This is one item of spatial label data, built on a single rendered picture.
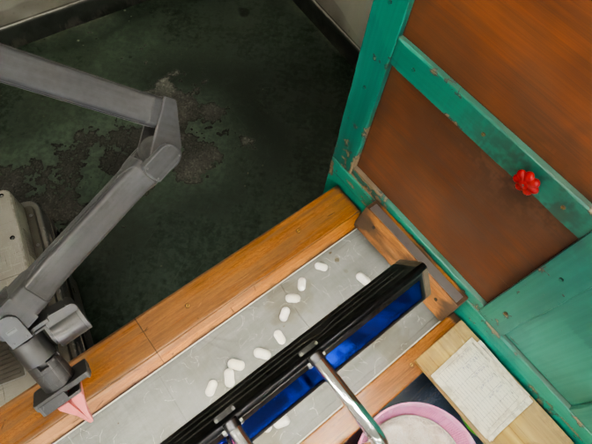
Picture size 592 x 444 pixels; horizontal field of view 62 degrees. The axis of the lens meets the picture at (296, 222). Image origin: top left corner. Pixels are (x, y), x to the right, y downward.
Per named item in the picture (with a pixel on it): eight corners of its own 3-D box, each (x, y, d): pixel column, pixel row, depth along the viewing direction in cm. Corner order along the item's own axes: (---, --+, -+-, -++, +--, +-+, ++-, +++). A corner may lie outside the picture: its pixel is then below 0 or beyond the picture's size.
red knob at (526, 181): (506, 182, 77) (519, 167, 73) (514, 175, 77) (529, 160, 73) (527, 203, 75) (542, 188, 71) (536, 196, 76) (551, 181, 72)
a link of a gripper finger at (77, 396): (105, 420, 91) (75, 383, 87) (69, 447, 88) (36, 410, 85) (101, 403, 97) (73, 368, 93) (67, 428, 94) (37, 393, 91)
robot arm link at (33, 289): (145, 131, 95) (166, 136, 86) (166, 152, 98) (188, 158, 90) (-24, 311, 85) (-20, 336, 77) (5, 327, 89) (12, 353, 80)
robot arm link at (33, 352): (4, 339, 87) (4, 349, 82) (41, 314, 90) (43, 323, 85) (29, 368, 89) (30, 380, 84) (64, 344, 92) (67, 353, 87)
